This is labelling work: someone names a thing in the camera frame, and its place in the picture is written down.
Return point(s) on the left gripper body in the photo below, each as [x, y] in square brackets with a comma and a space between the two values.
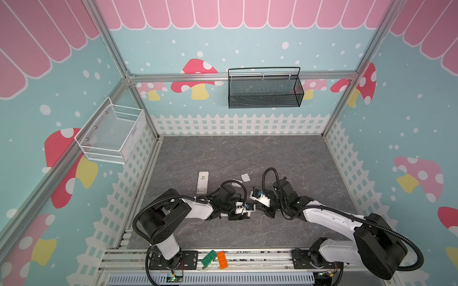
[232, 215]

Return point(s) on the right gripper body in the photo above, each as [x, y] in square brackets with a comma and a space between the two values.
[269, 210]

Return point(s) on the white battery cover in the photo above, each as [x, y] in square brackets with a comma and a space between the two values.
[236, 183]
[245, 177]

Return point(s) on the white remote control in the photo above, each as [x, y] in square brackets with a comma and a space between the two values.
[202, 185]

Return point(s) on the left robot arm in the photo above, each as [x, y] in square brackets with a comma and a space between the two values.
[157, 222]

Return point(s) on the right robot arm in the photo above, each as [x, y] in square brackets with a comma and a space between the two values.
[370, 241]

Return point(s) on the orange toy brick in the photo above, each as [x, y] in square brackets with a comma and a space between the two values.
[222, 260]

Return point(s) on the green toy brick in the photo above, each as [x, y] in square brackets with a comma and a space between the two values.
[208, 259]

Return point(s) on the small green circuit board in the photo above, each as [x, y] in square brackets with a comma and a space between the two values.
[175, 278]

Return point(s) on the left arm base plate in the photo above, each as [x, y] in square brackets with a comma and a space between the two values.
[184, 260]

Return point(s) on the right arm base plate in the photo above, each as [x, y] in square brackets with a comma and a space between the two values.
[311, 259]

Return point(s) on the black mesh wall basket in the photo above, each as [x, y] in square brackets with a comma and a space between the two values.
[264, 87]

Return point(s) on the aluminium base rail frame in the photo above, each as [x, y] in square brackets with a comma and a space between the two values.
[247, 267]

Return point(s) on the white wire wall basket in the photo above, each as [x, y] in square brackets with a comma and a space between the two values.
[112, 133]

